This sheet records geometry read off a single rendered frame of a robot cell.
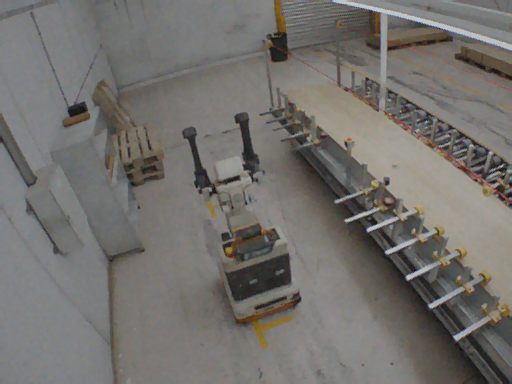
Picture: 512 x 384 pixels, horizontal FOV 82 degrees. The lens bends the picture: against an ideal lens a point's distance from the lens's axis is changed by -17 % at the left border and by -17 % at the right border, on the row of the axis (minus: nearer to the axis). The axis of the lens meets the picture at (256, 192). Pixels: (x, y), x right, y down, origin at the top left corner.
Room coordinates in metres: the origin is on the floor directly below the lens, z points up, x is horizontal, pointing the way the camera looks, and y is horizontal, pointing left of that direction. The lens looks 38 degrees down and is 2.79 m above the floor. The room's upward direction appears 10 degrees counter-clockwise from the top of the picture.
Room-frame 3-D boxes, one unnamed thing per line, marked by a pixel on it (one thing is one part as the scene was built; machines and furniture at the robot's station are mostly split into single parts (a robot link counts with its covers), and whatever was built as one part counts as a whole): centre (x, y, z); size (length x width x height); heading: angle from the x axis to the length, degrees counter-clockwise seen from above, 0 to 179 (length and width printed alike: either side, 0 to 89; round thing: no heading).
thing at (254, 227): (1.93, 0.11, 0.87); 0.23 x 0.15 x 0.11; 102
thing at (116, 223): (3.24, 1.73, 0.78); 0.90 x 0.45 x 1.55; 12
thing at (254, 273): (1.95, 0.11, 0.59); 0.55 x 0.34 x 0.83; 102
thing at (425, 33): (9.43, -5.27, 0.23); 2.41 x 0.77 x 0.17; 104
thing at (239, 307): (2.04, 0.13, 0.16); 0.67 x 0.64 x 0.25; 12
